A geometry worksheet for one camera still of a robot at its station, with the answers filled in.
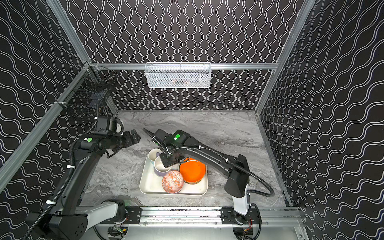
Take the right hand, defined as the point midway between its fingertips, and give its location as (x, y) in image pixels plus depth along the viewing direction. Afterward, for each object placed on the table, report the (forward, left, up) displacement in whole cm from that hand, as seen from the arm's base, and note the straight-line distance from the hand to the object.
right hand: (168, 163), depth 75 cm
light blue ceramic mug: (+6, +14, -12) cm, 19 cm away
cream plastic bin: (-5, +12, -15) cm, 20 cm away
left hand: (+9, +18, +9) cm, 22 cm away
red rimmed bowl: (-5, -1, -13) cm, 14 cm away
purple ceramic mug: (-5, +2, +5) cm, 8 cm away
